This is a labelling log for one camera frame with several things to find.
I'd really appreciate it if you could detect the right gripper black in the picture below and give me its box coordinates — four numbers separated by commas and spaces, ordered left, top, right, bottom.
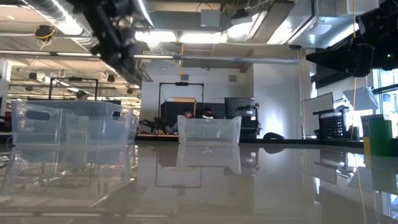
306, 6, 398, 78

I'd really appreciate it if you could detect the yellow hanging rope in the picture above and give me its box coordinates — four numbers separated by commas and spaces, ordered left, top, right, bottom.
350, 0, 358, 140

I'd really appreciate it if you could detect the clear plastic bin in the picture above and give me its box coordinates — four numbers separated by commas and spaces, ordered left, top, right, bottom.
177, 114, 243, 146
11, 100, 135, 149
63, 107, 140, 146

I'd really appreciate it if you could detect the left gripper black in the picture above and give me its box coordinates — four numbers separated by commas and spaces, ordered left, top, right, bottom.
93, 18, 147, 85

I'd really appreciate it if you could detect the white air duct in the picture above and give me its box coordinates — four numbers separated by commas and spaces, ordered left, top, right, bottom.
267, 0, 381, 50

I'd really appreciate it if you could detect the black curtain panel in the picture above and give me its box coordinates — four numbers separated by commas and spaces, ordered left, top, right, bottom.
160, 101, 225, 133

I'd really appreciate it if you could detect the cardboard box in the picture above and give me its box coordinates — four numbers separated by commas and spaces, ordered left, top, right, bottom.
360, 114, 386, 121

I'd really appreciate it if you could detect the white angled panel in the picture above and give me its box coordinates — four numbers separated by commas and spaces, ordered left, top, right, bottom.
343, 86, 379, 111

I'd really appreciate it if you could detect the whiteboard on stand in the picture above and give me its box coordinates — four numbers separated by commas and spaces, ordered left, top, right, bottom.
303, 92, 335, 137

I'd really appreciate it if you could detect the grey ceiling pipe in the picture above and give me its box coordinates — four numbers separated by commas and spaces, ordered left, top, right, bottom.
0, 49, 301, 65

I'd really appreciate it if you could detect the ceiling light strip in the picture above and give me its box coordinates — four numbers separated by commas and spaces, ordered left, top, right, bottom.
133, 29, 228, 44

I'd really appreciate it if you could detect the black gantry frame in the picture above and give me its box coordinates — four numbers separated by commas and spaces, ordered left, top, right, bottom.
158, 82, 205, 138
48, 76, 100, 101

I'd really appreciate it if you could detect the grey junction box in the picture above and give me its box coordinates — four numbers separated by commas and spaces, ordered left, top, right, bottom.
200, 9, 222, 29

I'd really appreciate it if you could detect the yellow cable reel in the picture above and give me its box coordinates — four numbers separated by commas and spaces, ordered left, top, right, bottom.
34, 24, 56, 43

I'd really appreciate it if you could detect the black equipment cabinet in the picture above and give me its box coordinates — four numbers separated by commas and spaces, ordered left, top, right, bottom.
224, 96, 261, 140

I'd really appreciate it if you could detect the black perforated cart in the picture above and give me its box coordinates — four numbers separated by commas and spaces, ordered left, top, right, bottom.
312, 106, 351, 140

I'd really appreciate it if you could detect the green wooden cylinder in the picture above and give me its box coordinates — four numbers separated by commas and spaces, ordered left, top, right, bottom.
369, 119, 393, 156

